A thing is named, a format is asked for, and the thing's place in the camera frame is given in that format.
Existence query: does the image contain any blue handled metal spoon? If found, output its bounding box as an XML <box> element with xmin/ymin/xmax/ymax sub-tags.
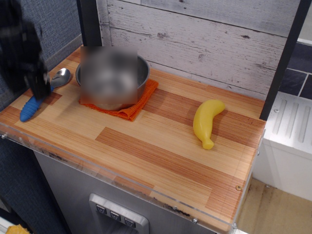
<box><xmin>20</xmin><ymin>68</ymin><xmax>71</xmax><ymax>122</ymax></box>

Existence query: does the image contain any yellow toy banana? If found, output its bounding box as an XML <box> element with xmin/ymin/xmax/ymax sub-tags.
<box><xmin>193</xmin><ymin>99</ymin><xmax>225</xmax><ymax>150</ymax></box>

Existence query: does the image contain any orange cloth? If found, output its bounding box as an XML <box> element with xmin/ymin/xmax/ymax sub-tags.
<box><xmin>79</xmin><ymin>79</ymin><xmax>158</xmax><ymax>122</ymax></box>

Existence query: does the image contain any black left vertical post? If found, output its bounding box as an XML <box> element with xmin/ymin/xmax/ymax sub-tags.
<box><xmin>76</xmin><ymin>0</ymin><xmax>102</xmax><ymax>46</ymax></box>

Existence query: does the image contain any black right vertical post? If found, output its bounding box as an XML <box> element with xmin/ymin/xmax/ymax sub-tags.
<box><xmin>259</xmin><ymin>0</ymin><xmax>312</xmax><ymax>121</ymax></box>

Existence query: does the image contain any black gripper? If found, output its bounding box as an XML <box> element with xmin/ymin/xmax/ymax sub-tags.
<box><xmin>0</xmin><ymin>0</ymin><xmax>51</xmax><ymax>99</ymax></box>

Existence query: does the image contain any black vertical post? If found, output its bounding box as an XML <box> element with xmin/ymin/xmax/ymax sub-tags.
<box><xmin>76</xmin><ymin>0</ymin><xmax>102</xmax><ymax>46</ymax></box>
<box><xmin>259</xmin><ymin>0</ymin><xmax>312</xmax><ymax>121</ymax></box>

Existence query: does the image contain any yellow object bottom left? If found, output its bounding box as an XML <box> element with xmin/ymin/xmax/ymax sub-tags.
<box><xmin>6</xmin><ymin>225</ymin><xmax>30</xmax><ymax>234</ymax></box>

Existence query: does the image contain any silver toy fridge cabinet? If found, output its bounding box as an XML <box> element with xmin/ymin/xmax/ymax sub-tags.
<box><xmin>35</xmin><ymin>152</ymin><xmax>212</xmax><ymax>234</ymax></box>

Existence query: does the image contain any silver dispenser button panel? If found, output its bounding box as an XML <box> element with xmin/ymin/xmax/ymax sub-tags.
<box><xmin>89</xmin><ymin>193</ymin><xmax>150</xmax><ymax>234</ymax></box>

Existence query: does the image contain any white toy sink counter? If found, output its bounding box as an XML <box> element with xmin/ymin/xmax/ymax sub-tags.
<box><xmin>253</xmin><ymin>92</ymin><xmax>312</xmax><ymax>200</ymax></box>

